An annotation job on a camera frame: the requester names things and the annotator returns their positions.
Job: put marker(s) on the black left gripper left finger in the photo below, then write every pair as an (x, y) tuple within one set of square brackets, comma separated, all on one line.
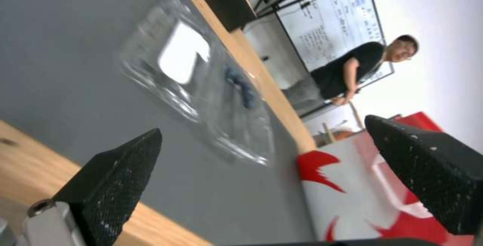
[(109, 178)]

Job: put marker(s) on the white label on container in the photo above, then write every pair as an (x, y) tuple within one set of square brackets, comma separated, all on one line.
[(184, 55)]

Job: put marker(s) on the clear plastic takeout container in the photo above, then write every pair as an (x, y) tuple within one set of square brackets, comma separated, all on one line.
[(200, 87)]

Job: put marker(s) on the grey table mat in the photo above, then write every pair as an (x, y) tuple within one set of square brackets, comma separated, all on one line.
[(124, 87)]

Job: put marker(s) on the person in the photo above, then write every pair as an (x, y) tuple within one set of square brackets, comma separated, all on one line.
[(358, 67)]

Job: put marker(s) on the blue food in container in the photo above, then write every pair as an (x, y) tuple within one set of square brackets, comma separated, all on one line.
[(241, 86)]

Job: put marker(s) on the whiteboard on black stand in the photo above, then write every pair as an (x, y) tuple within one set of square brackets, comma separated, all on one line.
[(336, 31)]

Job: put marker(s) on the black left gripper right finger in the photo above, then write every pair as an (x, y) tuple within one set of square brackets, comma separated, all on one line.
[(426, 172)]

